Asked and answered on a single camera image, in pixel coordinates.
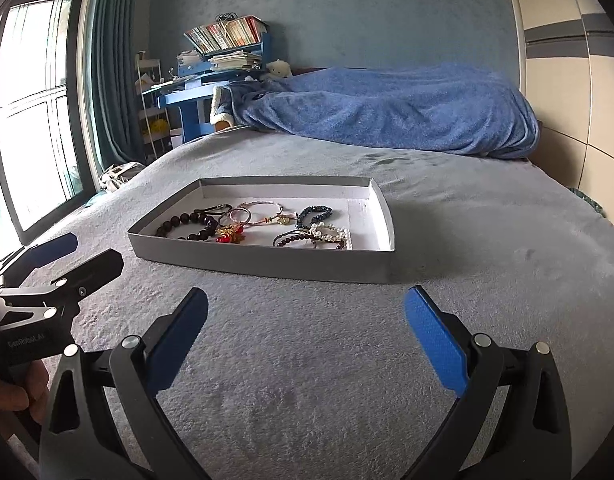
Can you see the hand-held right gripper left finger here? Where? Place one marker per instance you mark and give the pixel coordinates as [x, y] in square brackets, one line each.
[177, 350]

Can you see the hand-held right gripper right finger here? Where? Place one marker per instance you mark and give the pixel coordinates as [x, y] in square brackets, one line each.
[437, 340]

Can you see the stack of papers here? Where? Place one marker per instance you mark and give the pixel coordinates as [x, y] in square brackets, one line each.
[234, 61]

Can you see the blue desk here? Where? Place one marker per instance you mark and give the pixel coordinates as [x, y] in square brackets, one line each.
[192, 97]

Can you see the person's left hand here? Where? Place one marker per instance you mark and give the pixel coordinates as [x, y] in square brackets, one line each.
[12, 395]

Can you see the teal curtain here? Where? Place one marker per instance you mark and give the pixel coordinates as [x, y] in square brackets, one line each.
[119, 60]

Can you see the gold red-bead hair ornament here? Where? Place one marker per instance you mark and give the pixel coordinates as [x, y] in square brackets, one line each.
[229, 234]

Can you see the grey white-lined tray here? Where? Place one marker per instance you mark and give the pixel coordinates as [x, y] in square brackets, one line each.
[312, 265]

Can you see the white plush toy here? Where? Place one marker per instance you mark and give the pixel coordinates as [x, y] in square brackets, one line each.
[278, 68]

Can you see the blue fleece blanket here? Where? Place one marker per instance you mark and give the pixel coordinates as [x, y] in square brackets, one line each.
[387, 105]

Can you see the grey white bag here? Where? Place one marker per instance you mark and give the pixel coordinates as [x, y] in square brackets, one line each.
[119, 175]

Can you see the rose gold charm bangle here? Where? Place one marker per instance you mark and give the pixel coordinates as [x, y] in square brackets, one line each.
[282, 219]

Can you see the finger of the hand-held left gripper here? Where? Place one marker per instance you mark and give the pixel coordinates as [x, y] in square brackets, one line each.
[47, 250]
[104, 265]

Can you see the yellow item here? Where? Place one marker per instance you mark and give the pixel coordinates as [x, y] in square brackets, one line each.
[161, 127]

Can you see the black-framed window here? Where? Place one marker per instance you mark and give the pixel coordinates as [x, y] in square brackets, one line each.
[37, 110]

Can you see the white fleece cloth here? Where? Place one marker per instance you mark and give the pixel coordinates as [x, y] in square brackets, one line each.
[221, 105]

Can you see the teal patterned cloth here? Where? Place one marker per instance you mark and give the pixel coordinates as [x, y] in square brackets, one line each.
[589, 202]

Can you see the cream wardrobe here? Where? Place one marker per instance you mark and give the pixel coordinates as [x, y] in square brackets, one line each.
[562, 60]

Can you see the row of books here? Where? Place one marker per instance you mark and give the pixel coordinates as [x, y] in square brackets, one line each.
[222, 34]

